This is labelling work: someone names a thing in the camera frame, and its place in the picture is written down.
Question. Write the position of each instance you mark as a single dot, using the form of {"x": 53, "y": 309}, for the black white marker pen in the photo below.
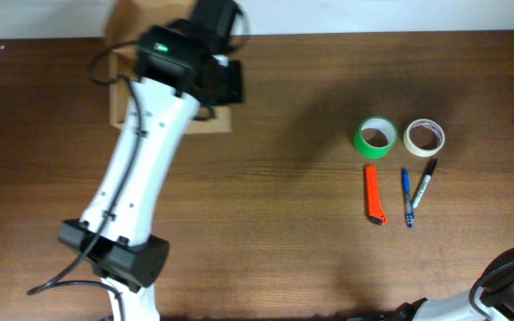
{"x": 428, "y": 173}

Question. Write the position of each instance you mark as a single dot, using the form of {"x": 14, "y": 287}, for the orange utility knife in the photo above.
{"x": 374, "y": 208}

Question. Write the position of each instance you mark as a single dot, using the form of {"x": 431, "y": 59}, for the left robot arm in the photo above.
{"x": 181, "y": 74}

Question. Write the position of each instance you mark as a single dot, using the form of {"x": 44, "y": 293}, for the blue ballpoint pen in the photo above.
{"x": 409, "y": 212}

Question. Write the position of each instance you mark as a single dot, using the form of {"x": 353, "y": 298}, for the cream masking tape roll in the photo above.
{"x": 424, "y": 138}

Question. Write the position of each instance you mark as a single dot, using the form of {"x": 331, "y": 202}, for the green tape roll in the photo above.
{"x": 375, "y": 137}

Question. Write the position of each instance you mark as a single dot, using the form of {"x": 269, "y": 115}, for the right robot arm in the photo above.
{"x": 491, "y": 296}

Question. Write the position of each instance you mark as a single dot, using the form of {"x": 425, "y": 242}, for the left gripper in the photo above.
{"x": 234, "y": 86}

